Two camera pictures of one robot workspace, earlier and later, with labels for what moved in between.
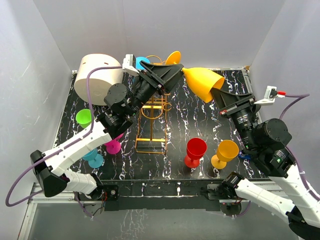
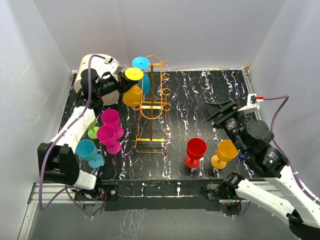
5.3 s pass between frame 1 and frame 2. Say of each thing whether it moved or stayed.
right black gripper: moved
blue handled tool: stayed
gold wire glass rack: stayed
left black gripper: moved
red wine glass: stayed
